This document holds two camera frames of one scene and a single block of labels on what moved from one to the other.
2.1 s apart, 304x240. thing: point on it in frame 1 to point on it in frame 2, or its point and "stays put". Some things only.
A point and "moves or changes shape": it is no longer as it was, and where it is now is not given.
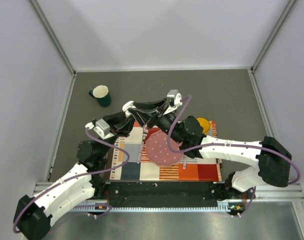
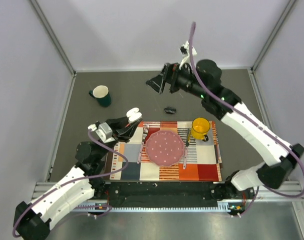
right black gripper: x=145 y=111 to x=172 y=74
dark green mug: x=101 y=92 stays put
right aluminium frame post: x=271 y=37 stays put
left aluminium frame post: x=47 y=26 stays put
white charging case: x=127 y=105 moves or changes shape
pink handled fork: x=145 y=132 stays put
